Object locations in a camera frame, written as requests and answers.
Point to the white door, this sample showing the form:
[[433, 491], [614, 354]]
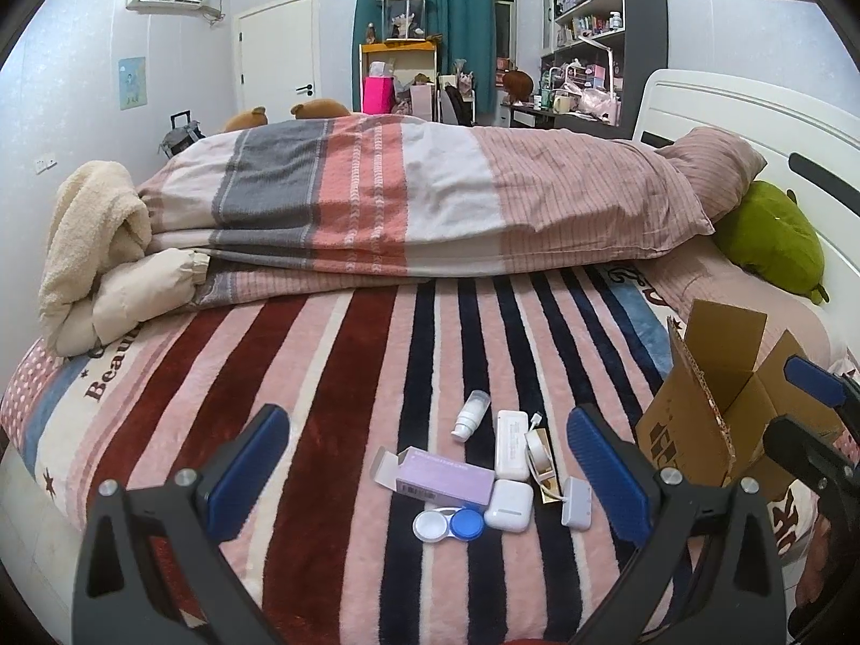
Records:
[[275, 60]]

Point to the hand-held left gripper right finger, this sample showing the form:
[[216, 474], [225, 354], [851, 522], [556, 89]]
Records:
[[608, 477]]

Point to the black chair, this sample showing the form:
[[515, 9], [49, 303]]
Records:
[[457, 106]]

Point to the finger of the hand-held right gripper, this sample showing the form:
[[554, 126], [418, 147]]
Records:
[[806, 447], [814, 376]]

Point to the striped fleece blanket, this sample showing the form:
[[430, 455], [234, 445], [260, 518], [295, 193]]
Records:
[[336, 383]]

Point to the folded striped quilt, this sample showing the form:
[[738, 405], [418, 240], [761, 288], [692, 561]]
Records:
[[403, 201]]

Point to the brown plush toy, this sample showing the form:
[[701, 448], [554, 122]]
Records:
[[517, 84]]

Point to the brown teddy bear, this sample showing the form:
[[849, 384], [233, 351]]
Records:
[[245, 121], [321, 109]]

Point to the dark bookshelf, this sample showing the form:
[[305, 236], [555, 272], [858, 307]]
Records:
[[641, 47]]

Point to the small white pump bottle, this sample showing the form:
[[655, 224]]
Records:
[[470, 416]]

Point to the pink box on shelf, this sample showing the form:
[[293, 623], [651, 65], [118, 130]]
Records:
[[378, 95]]

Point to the grey suitcase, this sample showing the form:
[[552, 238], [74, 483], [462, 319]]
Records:
[[181, 141]]

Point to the brown cardboard box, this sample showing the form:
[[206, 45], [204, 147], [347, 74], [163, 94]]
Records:
[[685, 416]]

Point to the cluttered desk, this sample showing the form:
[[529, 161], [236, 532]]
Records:
[[537, 117]]

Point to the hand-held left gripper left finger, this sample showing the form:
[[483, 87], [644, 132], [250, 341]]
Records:
[[248, 470]]

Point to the blue wall poster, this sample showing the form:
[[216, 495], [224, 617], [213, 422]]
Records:
[[132, 82]]

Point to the blue white contact lens case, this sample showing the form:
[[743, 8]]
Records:
[[463, 524]]

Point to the white wall socket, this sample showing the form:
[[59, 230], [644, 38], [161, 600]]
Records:
[[46, 162]]

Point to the cream fleece blanket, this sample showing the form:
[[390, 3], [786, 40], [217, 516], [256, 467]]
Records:
[[87, 228]]

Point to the purple paper box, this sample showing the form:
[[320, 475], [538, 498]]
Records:
[[443, 477]]

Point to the yellow shelf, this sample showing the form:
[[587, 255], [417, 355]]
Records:
[[403, 47]]

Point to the window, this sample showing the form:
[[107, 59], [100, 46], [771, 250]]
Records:
[[504, 13]]

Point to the teal curtain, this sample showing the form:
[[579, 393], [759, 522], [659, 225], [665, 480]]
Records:
[[457, 13]]

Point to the glass display case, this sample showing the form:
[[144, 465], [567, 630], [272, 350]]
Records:
[[402, 17]]

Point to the green plush toy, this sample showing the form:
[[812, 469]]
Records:
[[772, 235]]

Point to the white bed headboard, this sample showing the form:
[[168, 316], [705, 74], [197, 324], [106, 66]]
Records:
[[739, 107]]

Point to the white rectangular plastic case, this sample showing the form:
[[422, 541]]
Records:
[[512, 447]]

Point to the white desk lamp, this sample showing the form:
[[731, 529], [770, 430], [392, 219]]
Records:
[[605, 47]]

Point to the pink striped pillow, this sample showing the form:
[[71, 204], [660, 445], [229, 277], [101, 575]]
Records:
[[719, 161]]

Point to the pink bed sheet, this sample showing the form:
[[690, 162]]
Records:
[[739, 295]]

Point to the white earbuds case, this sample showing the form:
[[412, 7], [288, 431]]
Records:
[[508, 507]]

